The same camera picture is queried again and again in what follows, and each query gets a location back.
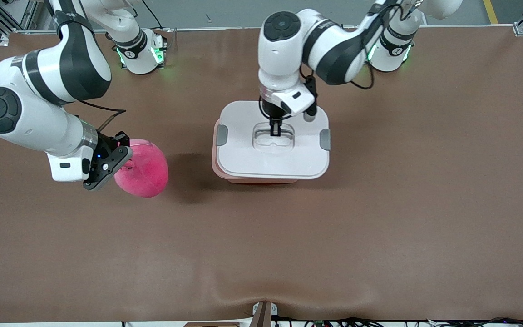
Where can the white box lid grey latches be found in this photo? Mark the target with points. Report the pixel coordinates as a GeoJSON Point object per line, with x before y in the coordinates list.
{"type": "Point", "coordinates": [270, 163]}

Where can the brown table mat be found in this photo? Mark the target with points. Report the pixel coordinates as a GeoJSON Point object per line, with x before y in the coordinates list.
{"type": "Point", "coordinates": [261, 250]}

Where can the metal clamp bracket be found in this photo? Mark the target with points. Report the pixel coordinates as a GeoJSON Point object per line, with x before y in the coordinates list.
{"type": "Point", "coordinates": [263, 315]}

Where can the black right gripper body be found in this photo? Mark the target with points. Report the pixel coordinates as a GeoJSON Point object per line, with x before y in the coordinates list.
{"type": "Point", "coordinates": [106, 146]}

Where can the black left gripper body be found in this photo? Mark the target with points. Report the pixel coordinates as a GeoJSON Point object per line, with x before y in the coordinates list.
{"type": "Point", "coordinates": [270, 111]}

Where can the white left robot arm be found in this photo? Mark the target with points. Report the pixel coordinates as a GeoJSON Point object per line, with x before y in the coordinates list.
{"type": "Point", "coordinates": [334, 50]}

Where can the pink plastic box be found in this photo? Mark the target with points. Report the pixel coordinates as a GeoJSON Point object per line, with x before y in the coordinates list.
{"type": "Point", "coordinates": [214, 163]}

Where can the brown wooden board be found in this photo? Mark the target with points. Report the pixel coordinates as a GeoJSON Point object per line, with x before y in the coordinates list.
{"type": "Point", "coordinates": [211, 324]}

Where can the silver table edge rail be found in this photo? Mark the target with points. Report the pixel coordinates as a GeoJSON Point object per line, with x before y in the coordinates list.
{"type": "Point", "coordinates": [225, 28]}

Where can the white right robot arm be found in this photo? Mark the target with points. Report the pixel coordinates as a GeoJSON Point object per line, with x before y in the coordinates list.
{"type": "Point", "coordinates": [61, 63]}

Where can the pink plush toy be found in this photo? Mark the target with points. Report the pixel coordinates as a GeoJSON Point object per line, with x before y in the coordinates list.
{"type": "Point", "coordinates": [148, 175]}

